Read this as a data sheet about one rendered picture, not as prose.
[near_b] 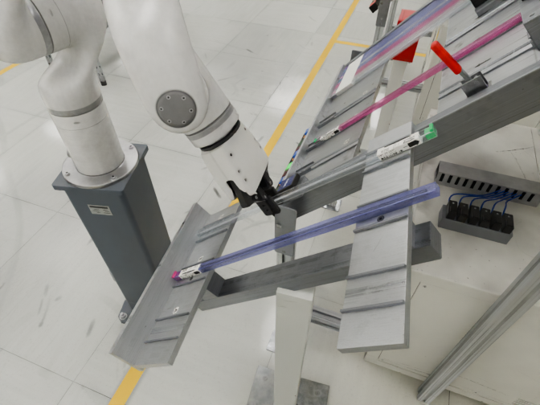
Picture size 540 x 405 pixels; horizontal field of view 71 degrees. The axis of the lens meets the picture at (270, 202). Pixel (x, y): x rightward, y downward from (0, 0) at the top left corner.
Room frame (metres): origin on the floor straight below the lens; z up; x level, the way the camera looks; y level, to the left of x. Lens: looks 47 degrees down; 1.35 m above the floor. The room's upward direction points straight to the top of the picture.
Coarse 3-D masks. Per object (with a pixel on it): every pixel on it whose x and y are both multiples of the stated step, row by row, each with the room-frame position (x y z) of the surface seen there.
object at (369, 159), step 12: (420, 132) 0.40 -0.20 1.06; (432, 132) 0.39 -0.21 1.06; (372, 156) 0.41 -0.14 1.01; (336, 168) 0.43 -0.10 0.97; (348, 168) 0.42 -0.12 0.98; (360, 168) 0.41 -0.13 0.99; (312, 180) 0.44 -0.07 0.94; (324, 180) 0.42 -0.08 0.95; (288, 192) 0.44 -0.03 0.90; (300, 192) 0.43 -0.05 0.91; (228, 216) 0.48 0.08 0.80; (240, 216) 0.46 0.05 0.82; (204, 228) 0.49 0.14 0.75; (216, 228) 0.48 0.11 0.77
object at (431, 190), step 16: (416, 192) 0.29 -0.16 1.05; (432, 192) 0.29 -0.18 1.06; (368, 208) 0.31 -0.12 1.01; (384, 208) 0.30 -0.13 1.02; (400, 208) 0.29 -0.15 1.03; (320, 224) 0.32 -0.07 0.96; (336, 224) 0.31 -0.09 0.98; (272, 240) 0.34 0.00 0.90; (288, 240) 0.33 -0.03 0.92; (224, 256) 0.36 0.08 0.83; (240, 256) 0.35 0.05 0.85
